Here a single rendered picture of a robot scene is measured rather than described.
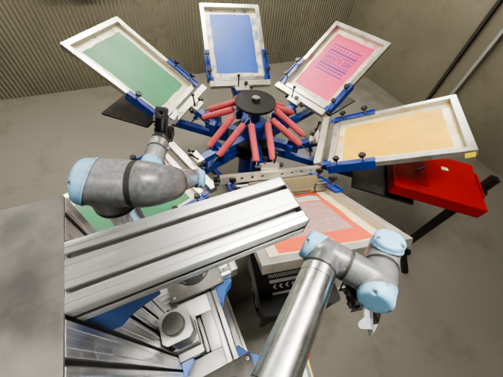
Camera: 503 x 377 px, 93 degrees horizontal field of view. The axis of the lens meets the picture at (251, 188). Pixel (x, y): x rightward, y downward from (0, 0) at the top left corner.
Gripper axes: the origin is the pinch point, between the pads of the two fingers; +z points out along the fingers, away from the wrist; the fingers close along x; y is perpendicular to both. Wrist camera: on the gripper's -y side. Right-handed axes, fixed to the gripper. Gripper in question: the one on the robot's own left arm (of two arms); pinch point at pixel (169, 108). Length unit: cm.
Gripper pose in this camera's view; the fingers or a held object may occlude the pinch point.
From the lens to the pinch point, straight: 117.9
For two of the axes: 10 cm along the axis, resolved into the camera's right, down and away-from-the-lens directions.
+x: 9.8, 1.3, 1.7
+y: -2.2, 6.0, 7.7
